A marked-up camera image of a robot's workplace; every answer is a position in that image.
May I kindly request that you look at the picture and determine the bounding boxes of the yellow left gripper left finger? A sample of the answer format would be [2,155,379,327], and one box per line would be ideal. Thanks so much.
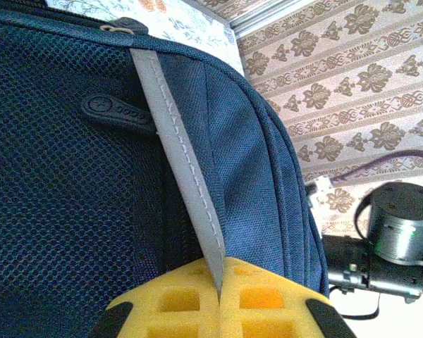
[91,258,221,338]

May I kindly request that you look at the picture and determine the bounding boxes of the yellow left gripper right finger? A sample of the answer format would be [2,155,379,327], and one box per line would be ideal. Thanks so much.
[218,256,357,338]

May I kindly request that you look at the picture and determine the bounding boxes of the navy blue backpack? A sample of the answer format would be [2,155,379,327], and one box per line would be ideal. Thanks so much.
[0,0,331,338]

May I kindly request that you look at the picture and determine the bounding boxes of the black camera cable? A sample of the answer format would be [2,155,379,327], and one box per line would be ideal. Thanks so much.
[329,195,381,321]

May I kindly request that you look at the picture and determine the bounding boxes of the aluminium corner post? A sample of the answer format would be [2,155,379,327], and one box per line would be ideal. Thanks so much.
[228,0,294,35]

